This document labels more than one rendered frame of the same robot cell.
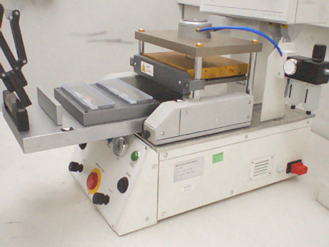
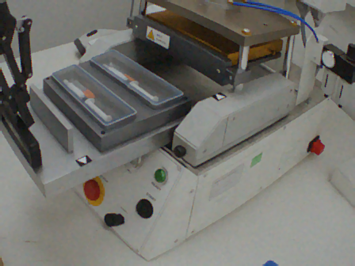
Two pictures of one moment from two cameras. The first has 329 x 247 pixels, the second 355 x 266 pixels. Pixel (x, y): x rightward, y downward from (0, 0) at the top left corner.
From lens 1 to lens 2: 0.29 m
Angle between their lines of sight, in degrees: 21
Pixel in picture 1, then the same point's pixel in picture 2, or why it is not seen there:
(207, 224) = (238, 233)
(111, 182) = (123, 199)
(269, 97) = (304, 80)
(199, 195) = (230, 203)
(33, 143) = (53, 186)
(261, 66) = not seen: hidden behind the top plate
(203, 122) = (249, 124)
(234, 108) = (277, 100)
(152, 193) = (185, 218)
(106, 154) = not seen: hidden behind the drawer
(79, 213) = (89, 230)
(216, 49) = (263, 36)
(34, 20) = not seen: outside the picture
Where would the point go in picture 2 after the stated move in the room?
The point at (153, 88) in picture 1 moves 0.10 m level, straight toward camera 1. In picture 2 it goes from (153, 49) to (162, 73)
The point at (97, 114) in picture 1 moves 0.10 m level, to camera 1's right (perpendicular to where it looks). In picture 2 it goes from (117, 133) to (191, 131)
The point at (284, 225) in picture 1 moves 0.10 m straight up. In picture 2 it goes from (308, 218) to (323, 184)
